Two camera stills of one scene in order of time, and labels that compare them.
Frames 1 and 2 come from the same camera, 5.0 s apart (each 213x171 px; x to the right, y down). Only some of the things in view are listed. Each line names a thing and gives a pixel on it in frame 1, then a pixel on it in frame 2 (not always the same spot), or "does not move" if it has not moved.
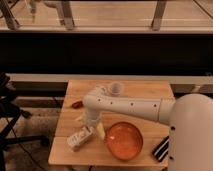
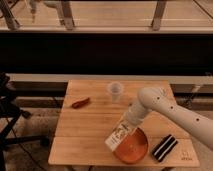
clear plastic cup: [116, 88] does not move
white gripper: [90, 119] -> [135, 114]
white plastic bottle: [79, 136] -> [119, 133]
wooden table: [95, 154] does not move
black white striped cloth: [162, 150] does not move
